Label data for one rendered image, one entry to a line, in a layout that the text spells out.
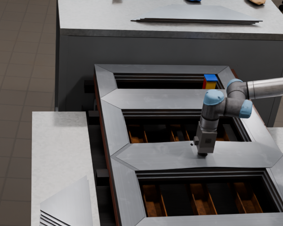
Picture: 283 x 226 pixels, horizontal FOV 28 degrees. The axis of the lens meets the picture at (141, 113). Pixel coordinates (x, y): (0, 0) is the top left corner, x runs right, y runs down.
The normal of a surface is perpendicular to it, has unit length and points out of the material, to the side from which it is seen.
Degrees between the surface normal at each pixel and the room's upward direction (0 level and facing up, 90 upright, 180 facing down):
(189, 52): 90
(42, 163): 0
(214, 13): 0
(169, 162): 3
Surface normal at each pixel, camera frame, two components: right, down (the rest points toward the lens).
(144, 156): 0.09, -0.82
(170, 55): 0.15, 0.56
